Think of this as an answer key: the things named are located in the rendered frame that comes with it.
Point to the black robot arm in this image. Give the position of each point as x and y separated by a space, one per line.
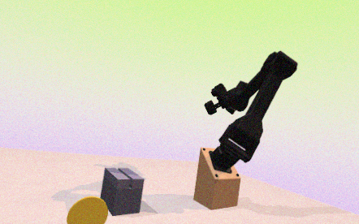
247 130

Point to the gold coin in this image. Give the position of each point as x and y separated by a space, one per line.
88 210

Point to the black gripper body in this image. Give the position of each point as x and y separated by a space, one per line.
211 107

